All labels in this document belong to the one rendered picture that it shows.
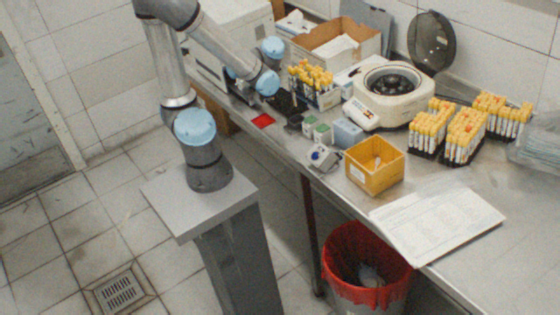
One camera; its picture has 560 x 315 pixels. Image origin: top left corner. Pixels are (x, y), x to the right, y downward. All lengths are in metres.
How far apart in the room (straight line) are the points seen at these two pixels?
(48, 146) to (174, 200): 1.85
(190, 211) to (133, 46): 1.92
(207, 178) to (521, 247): 0.90
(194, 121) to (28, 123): 1.88
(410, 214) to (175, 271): 1.46
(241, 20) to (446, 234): 1.10
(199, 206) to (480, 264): 0.80
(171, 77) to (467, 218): 0.93
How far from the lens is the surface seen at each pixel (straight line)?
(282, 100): 1.92
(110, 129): 3.46
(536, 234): 1.49
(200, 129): 1.44
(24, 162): 3.35
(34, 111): 3.21
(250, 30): 2.01
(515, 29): 1.73
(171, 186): 1.62
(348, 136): 1.61
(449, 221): 1.45
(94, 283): 2.74
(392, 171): 1.51
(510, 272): 1.39
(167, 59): 1.48
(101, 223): 3.02
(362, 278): 2.14
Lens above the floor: 1.96
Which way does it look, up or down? 41 degrees down
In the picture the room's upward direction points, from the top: 10 degrees counter-clockwise
